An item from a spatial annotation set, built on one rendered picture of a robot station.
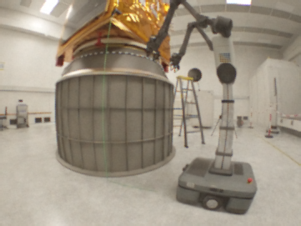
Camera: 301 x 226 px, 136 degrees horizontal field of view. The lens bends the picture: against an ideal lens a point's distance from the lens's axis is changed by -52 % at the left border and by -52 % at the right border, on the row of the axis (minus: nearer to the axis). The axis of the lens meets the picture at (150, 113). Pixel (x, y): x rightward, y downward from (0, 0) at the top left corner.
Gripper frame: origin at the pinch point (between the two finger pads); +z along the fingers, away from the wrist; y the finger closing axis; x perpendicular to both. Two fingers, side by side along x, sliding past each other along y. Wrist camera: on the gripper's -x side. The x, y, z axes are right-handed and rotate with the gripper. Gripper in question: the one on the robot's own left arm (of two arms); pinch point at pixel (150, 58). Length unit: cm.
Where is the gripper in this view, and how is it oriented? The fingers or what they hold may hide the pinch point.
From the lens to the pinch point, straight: 112.3
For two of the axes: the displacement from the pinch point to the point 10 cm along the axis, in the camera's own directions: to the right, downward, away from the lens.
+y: -5.7, 0.3, -8.2
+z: -4.2, 8.5, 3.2
